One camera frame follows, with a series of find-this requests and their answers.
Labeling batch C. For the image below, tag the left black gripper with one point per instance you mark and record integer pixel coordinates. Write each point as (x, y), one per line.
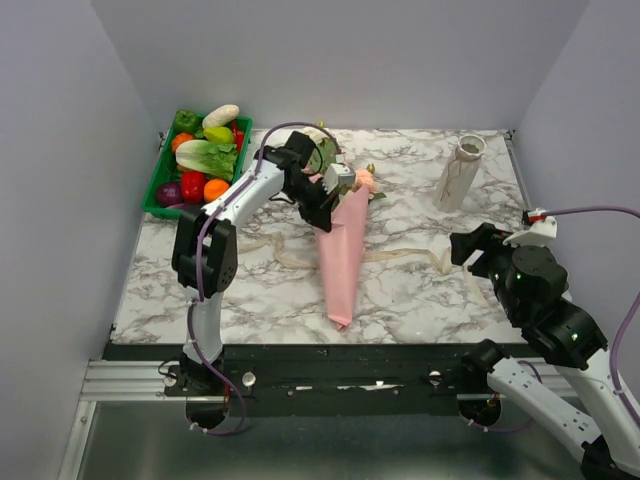
(317, 214)

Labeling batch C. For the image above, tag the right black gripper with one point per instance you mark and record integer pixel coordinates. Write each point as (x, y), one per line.
(485, 236)

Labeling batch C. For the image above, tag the cream ribbon gold lettering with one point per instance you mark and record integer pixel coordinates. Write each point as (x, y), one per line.
(441, 265)

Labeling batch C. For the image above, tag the pink wrapping paper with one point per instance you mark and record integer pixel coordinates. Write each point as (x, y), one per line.
(340, 255)

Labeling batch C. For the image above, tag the peach rose stem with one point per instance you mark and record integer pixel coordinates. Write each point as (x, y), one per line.
(364, 178)

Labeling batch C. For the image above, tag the white rose stem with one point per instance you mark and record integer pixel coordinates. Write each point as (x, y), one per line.
(326, 150)

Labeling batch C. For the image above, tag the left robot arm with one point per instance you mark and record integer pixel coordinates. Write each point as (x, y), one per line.
(205, 254)

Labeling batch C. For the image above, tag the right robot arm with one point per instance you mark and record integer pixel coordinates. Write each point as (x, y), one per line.
(530, 284)

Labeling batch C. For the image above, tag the white ceramic vase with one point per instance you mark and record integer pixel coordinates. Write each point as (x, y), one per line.
(459, 173)

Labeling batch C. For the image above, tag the orange fruit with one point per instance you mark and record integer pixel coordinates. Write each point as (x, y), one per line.
(214, 189)

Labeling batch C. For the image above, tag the red chili pepper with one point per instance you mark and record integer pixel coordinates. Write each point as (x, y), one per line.
(238, 134)

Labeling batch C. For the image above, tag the napa cabbage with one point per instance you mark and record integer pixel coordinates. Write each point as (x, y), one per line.
(213, 159)

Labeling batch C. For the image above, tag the red bell pepper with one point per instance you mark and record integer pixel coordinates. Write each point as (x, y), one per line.
(192, 186)

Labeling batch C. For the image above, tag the yellow-green mango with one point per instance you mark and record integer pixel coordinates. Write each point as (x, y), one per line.
(219, 135)

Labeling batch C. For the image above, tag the white potato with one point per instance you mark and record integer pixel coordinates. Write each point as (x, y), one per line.
(221, 116)

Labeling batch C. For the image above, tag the purple onion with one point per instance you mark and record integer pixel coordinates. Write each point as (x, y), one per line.
(169, 194)

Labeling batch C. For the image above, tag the green plastic tray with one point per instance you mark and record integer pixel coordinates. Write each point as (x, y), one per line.
(167, 170)

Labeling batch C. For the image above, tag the small orange pumpkin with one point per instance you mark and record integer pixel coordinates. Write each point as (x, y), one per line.
(180, 139)

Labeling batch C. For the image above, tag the green bell pepper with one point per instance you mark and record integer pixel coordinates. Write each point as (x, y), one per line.
(186, 121)

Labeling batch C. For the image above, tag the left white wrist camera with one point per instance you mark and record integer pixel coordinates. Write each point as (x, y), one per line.
(337, 176)

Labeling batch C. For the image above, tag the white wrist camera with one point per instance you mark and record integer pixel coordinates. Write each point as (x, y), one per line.
(337, 176)
(538, 229)

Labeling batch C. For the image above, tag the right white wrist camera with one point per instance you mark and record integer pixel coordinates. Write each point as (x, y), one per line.
(538, 229)

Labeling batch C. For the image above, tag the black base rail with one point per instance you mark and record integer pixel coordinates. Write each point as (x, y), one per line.
(316, 380)

